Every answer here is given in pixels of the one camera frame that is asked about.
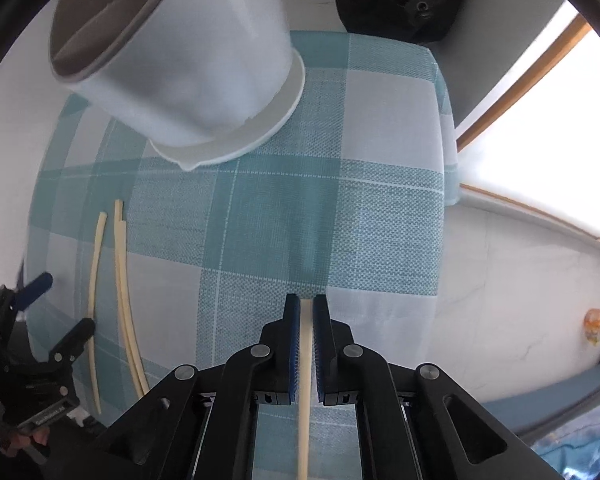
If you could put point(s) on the white utensil holder cup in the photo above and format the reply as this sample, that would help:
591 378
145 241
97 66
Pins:
205 81

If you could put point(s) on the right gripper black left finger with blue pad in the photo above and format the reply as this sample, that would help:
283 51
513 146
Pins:
201 424

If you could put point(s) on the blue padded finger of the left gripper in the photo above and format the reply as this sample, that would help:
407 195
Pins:
26 295

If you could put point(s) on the orange sticker on wall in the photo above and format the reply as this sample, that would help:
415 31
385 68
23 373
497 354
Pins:
591 326

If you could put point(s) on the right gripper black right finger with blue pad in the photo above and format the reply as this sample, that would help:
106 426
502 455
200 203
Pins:
414 424

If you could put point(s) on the person's left hand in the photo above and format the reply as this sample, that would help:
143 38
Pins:
15 441

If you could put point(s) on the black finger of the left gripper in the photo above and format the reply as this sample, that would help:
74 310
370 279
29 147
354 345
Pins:
63 354

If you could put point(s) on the teal white checked tablecloth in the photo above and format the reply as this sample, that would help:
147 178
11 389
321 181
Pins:
347 200

